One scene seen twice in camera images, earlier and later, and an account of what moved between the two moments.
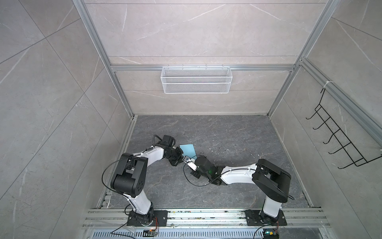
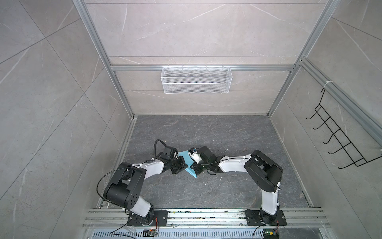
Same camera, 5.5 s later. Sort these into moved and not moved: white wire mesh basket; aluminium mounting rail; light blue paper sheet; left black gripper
Moved: left black gripper; light blue paper sheet
Not moved: aluminium mounting rail; white wire mesh basket
